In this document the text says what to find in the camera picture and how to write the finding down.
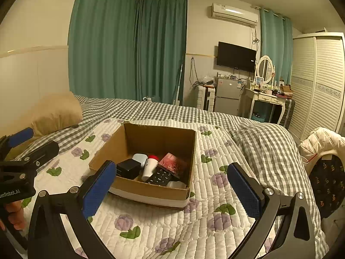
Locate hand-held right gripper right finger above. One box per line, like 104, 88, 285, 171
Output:
227, 163, 316, 259

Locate white dressing table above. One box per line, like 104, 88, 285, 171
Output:
244, 86, 287, 125

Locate black rectangular box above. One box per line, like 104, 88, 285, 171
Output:
116, 159, 148, 180

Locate black remote control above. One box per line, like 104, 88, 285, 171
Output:
146, 166, 180, 186

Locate white plug charger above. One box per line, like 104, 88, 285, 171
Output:
132, 153, 149, 169

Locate hanging black cables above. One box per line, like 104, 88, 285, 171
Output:
189, 57, 200, 88

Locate dark patterned chair cloth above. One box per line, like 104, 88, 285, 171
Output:
309, 155, 345, 219

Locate dark suitcase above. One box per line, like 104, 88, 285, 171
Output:
280, 98, 295, 130

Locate white puffer jacket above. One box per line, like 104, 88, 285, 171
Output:
299, 127, 345, 173

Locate white pole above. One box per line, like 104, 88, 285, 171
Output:
176, 62, 184, 106

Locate green curtain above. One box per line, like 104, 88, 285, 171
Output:
69, 0, 139, 101
135, 0, 188, 106
260, 8, 294, 87

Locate white suitcase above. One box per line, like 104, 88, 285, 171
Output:
196, 85, 216, 111

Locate white floral quilt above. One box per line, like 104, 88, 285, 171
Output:
20, 119, 329, 259

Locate white air conditioner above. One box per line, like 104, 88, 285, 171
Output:
211, 3, 259, 28

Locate white bottle with red cap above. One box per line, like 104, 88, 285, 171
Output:
141, 155, 159, 182

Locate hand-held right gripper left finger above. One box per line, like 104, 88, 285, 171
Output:
27, 160, 118, 259

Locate tan pillow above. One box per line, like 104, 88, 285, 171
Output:
5, 91, 83, 161

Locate person's left hand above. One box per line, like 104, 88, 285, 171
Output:
0, 200, 27, 231

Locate white power bank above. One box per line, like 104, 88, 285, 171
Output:
166, 180, 187, 189

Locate rectangular card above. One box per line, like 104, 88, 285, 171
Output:
158, 152, 188, 178

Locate oval white vanity mirror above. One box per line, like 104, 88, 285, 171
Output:
256, 55, 275, 85

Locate grey checkered duvet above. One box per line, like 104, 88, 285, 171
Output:
32, 94, 322, 222

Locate silver small fridge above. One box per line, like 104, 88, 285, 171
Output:
214, 76, 242, 116

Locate white louvred wardrobe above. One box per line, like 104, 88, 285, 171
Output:
288, 32, 345, 141

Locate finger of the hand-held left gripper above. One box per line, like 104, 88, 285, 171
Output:
0, 127, 35, 152
0, 140, 60, 184

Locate black wall television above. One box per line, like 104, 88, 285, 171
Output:
216, 41, 257, 73

